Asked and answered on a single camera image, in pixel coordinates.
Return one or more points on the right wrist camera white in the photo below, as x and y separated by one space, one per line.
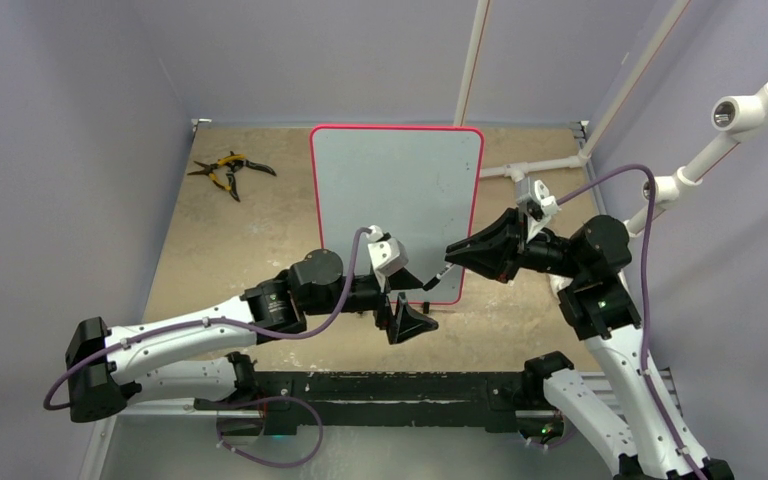
534 199

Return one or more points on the black handled pliers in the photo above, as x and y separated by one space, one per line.
245 173

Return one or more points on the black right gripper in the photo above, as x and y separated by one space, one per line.
498 249

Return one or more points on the white whiteboard marker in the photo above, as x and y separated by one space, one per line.
436 279

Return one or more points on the white PVC pipe frame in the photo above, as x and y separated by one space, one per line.
736 120

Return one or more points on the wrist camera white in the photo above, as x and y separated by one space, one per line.
386 253
534 199

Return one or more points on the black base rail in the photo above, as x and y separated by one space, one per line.
280 402

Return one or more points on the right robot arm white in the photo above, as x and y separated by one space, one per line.
646 437

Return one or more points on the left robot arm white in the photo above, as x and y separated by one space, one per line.
111 368

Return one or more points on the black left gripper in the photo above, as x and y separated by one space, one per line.
406 320

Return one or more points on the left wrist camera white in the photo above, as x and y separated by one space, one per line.
386 253

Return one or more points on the pink framed whiteboard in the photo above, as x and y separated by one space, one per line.
418 183

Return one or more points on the yellow black pliers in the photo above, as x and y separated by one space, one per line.
209 170

